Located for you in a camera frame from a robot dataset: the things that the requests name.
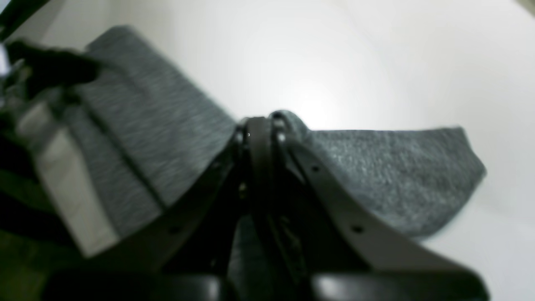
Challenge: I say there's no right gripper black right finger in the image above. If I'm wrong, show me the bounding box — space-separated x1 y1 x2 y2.
260 117 489 301

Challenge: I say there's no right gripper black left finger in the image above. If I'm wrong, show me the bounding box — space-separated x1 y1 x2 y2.
42 117 262 301

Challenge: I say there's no grey t-shirt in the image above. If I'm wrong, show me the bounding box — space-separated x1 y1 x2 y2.
59 25 487 301

